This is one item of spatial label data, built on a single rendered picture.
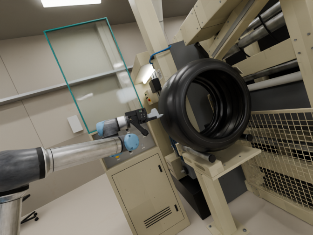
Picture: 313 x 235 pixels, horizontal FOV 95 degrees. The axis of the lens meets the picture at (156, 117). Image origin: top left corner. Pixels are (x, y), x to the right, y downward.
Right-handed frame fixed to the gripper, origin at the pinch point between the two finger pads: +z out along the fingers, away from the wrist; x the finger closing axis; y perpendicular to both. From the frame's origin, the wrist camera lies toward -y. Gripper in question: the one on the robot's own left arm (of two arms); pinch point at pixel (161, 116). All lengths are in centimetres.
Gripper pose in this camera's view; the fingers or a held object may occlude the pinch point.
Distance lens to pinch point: 84.0
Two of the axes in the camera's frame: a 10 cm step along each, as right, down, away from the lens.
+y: -2.6, -9.6, -0.5
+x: -2.5, 0.1, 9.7
